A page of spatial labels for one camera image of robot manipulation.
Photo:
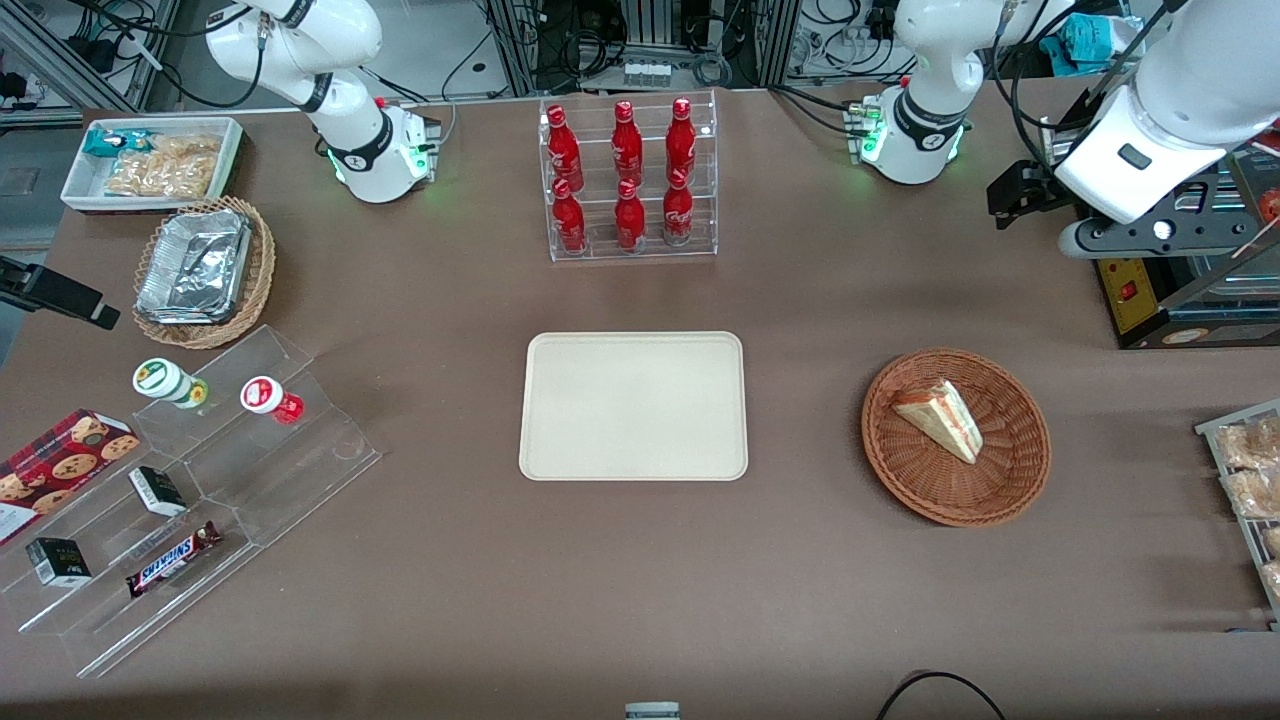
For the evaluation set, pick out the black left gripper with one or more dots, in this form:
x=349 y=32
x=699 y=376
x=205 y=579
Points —
x=1040 y=183

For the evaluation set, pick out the triangular sandwich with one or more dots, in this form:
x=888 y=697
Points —
x=945 y=420

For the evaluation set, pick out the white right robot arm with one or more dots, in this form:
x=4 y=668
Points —
x=345 y=40

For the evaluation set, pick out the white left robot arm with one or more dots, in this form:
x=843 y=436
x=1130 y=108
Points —
x=930 y=60

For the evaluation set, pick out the brown round wicker basket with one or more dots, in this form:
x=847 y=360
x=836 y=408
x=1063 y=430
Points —
x=1005 y=480

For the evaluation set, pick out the tray of wrapped pastries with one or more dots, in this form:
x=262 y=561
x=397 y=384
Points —
x=1225 y=445

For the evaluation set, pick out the beige plastic tray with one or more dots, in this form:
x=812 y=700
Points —
x=633 y=405

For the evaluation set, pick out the light oval wicker basket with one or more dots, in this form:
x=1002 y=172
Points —
x=262 y=260

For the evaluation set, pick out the yellow and black machine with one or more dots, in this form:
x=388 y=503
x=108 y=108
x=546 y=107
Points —
x=1140 y=295

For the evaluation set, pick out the clear acrylic bottle rack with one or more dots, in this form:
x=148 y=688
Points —
x=705 y=180

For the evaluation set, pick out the red cola bottle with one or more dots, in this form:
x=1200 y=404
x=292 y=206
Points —
x=678 y=212
x=630 y=218
x=627 y=145
x=569 y=220
x=564 y=150
x=681 y=140

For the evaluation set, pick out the wrapped pastry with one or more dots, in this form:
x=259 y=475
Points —
x=1255 y=493
x=1250 y=443
x=1272 y=540
x=1272 y=577

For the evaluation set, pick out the small grey device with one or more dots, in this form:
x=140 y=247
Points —
x=652 y=712

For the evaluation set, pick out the red lid yogurt bottle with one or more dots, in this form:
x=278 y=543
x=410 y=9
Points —
x=265 y=396

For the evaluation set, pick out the clear acrylic stepped display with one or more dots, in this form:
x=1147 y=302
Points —
x=260 y=480

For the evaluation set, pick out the stack of foil trays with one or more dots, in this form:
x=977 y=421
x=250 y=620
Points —
x=195 y=265

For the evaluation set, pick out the clear bag of crackers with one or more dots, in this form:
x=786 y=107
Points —
x=170 y=170

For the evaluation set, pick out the green lid yogurt bottle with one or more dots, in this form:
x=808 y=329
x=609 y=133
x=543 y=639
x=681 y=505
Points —
x=165 y=380

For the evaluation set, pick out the small black box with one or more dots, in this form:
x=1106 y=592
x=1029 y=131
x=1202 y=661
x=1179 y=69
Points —
x=58 y=562
x=158 y=490

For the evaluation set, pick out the teal snack packet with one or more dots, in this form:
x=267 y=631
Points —
x=105 y=142

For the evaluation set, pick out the snickers chocolate bar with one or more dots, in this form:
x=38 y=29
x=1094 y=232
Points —
x=172 y=560

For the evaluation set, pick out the white rectangular snack bin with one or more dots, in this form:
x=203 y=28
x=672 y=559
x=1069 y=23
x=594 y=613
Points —
x=80 y=185

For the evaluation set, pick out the red cookie box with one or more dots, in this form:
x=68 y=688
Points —
x=60 y=465

